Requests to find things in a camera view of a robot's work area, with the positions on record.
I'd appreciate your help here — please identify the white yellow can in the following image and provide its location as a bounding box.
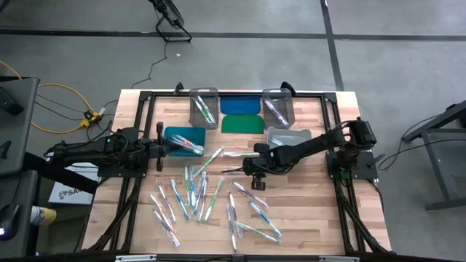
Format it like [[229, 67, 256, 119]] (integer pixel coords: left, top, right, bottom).
[[30, 205, 58, 227]]

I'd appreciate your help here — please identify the yellow extension cord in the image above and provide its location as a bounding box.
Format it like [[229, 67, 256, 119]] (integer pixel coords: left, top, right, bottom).
[[0, 60, 100, 135]]

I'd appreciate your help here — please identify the green bin lid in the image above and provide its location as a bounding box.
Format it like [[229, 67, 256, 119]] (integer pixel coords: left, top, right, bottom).
[[221, 114, 266, 135]]

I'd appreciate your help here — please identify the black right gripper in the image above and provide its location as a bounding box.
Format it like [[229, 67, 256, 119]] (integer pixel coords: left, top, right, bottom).
[[221, 143, 288, 175]]

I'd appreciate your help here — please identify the dark grey desk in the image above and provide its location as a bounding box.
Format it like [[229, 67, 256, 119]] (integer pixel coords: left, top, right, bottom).
[[0, 170, 39, 258]]

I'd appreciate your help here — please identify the black floor cable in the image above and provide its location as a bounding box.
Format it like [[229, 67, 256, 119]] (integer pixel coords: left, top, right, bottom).
[[35, 92, 114, 143], [377, 138, 466, 172]]

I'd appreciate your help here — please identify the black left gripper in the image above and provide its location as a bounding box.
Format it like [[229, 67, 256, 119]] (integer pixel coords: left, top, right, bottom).
[[140, 122, 174, 172]]

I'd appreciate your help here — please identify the clear grey plastic bin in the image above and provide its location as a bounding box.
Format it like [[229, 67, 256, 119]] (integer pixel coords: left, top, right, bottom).
[[261, 88, 296, 130], [189, 87, 220, 130]]

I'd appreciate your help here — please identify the teal plastic bin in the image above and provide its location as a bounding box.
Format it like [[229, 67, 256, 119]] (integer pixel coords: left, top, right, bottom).
[[162, 126, 207, 158]]

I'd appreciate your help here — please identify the black computer mouse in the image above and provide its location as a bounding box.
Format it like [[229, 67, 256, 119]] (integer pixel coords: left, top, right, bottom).
[[0, 203, 20, 242]]

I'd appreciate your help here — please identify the white printed box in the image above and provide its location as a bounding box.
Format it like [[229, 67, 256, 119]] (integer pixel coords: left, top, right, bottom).
[[48, 162, 100, 205]]

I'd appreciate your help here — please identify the black desk beam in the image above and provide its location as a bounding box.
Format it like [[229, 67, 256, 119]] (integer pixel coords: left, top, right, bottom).
[[21, 151, 100, 196]]

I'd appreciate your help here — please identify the black desk frame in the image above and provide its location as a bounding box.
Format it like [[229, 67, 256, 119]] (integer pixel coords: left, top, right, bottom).
[[401, 100, 466, 213]]

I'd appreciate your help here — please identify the blue bin lid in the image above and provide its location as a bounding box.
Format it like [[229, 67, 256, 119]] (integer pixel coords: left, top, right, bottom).
[[219, 95, 262, 115]]

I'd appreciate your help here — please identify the black desk device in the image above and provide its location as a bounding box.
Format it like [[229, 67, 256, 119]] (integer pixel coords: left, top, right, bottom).
[[0, 85, 25, 116]]

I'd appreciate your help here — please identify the black fan cable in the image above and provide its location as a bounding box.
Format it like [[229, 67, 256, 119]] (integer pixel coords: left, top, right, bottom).
[[130, 39, 169, 90]]

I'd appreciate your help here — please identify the black floor fan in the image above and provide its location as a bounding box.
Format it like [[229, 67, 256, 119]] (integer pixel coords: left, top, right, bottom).
[[148, 0, 193, 44]]

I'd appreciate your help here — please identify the yellow power plug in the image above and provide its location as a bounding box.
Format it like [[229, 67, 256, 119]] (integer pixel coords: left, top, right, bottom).
[[79, 110, 101, 129]]

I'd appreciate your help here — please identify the orange toothbrush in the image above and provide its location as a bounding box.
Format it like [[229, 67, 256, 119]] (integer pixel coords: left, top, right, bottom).
[[149, 194, 176, 233], [170, 133, 205, 152], [174, 140, 205, 156], [151, 208, 181, 248]]

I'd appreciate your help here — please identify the light grey plastic bin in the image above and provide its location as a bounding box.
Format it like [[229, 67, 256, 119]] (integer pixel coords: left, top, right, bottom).
[[266, 127, 313, 154]]

